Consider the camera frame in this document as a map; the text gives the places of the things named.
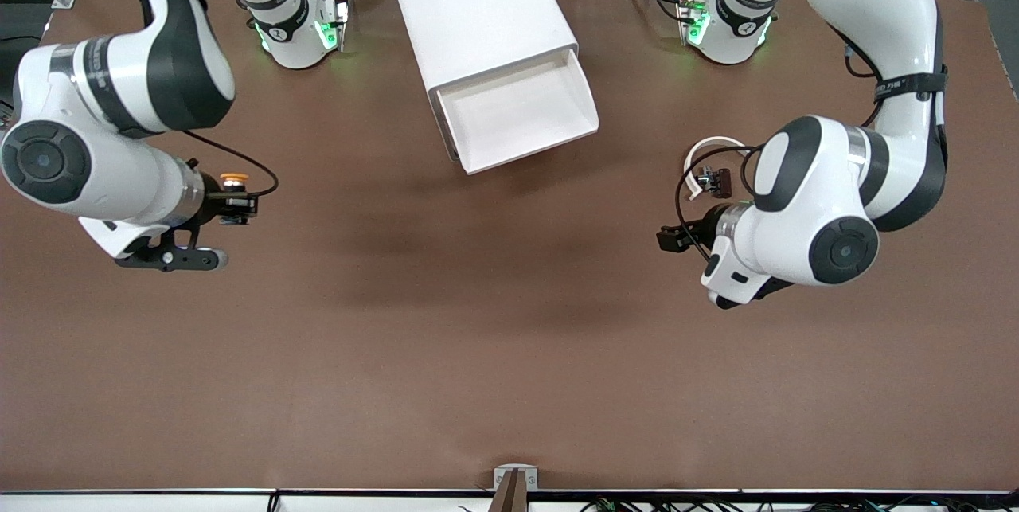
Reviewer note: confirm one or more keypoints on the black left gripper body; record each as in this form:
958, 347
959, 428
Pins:
704, 229

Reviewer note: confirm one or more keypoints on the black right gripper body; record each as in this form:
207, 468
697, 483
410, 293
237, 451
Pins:
213, 205

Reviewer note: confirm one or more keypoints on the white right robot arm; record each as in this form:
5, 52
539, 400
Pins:
103, 170

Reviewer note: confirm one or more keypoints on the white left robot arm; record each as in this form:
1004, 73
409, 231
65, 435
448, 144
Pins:
804, 201

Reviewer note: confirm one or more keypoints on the dark brown small component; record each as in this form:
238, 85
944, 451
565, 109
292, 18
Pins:
723, 182

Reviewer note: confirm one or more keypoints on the brown table mat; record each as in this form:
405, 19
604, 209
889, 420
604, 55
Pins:
509, 337

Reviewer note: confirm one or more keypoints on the grey metal bracket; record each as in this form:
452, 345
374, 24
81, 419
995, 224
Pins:
525, 474

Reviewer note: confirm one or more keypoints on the white table edge rail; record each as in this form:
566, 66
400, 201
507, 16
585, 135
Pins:
159, 504

